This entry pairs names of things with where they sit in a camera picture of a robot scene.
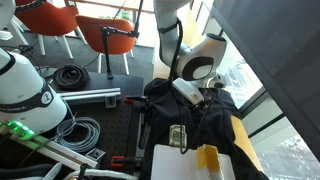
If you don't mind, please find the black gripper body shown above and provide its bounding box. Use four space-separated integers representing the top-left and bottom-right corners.
191 86 218 110

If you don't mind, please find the black zip jacket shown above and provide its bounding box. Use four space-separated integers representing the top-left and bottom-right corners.
139 77 270 180

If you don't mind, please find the one dollar bill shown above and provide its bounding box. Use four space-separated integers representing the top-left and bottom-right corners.
167 123 188 149

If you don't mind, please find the yellow block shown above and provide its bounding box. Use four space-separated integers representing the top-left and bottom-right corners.
195 143 222 174

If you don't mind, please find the white flat board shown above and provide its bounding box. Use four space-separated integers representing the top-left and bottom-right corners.
150 143 237 180

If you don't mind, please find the dark roller window blind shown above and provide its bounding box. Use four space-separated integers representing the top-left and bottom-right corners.
210 0 320 163

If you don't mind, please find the black perforated mounting table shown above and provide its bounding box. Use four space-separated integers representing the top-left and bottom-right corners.
0 71 145 180

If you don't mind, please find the orange chair with white legs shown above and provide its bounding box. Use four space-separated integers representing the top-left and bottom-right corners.
75 14 138 76
14 0 88 60

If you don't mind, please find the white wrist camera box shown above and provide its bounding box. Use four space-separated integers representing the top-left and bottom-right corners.
171 77 205 106

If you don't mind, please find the black clamp with orange handle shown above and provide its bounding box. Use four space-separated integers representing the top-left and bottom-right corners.
123 94 148 105
110 154 145 168

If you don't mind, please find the silver metal bracket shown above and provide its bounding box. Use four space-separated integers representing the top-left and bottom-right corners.
104 94 118 110

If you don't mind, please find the black camera stand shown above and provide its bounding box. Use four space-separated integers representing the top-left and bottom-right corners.
99 0 145 81

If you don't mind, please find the silver aluminium rail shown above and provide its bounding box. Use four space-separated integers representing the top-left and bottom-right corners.
57 87 122 106

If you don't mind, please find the white braided hose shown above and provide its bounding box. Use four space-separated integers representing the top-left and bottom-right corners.
62 167 140 180

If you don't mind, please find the grey coiled cable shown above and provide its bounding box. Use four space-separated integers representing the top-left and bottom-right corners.
54 116 102 155

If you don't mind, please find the black coiled cable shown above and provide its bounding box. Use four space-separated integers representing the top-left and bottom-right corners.
52 63 91 91

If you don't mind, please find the long pale aluminium rail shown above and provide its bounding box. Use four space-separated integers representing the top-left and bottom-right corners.
9 132 100 172

